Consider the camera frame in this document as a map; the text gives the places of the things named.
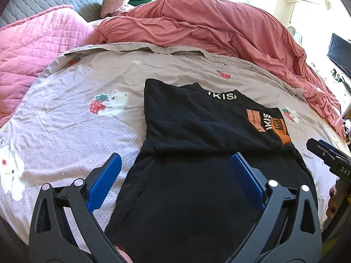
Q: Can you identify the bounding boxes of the black sweatshirt orange cuffs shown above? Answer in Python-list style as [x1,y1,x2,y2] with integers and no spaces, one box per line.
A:
[105,79,315,262]

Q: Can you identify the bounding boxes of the left hand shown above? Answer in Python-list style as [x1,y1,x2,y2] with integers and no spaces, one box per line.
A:
[115,244,133,263]

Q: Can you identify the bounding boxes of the black monitor screen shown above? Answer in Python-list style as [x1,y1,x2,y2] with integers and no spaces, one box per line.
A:
[327,33,351,77]

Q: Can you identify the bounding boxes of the beige strawberry bear bedsheet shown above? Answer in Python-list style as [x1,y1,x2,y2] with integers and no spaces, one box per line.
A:
[1,43,349,243]

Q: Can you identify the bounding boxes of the salmon red duvet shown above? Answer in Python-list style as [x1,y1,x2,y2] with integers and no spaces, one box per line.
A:
[97,0,345,137]

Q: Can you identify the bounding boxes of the pink quilted blanket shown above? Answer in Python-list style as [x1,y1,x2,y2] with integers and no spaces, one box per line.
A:
[1,5,99,125]

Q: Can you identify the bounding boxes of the mauve pillow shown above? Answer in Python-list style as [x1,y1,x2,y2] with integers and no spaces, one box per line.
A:
[100,0,134,18]

